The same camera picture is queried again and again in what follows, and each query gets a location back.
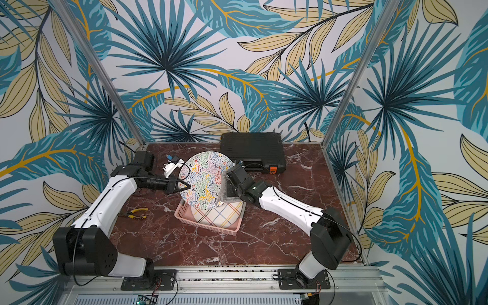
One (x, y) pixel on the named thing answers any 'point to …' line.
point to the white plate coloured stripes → (220, 216)
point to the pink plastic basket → (183, 213)
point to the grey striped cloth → (224, 197)
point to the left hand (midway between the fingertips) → (187, 188)
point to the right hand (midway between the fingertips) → (230, 184)
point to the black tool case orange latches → (260, 152)
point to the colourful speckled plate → (203, 171)
